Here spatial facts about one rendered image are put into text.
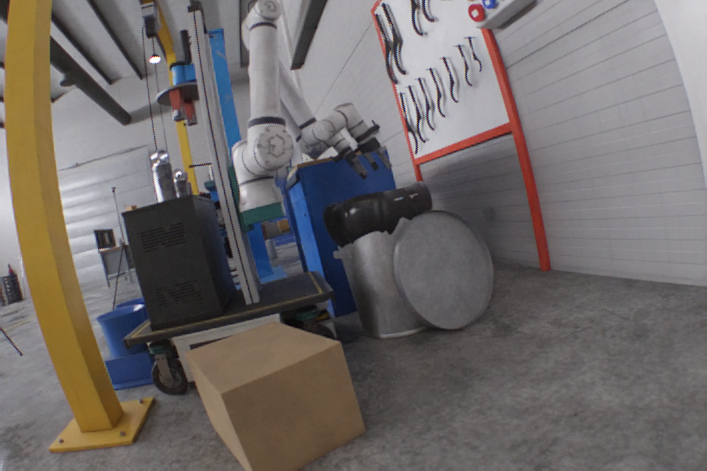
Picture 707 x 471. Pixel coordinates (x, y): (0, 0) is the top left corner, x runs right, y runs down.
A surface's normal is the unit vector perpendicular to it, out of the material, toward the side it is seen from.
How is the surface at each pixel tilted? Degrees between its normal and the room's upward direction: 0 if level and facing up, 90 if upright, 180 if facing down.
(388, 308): 93
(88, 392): 90
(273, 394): 90
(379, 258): 93
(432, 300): 77
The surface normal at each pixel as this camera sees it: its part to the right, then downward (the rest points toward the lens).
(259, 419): 0.57, -0.13
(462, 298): 0.43, -0.33
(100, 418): 0.25, -0.05
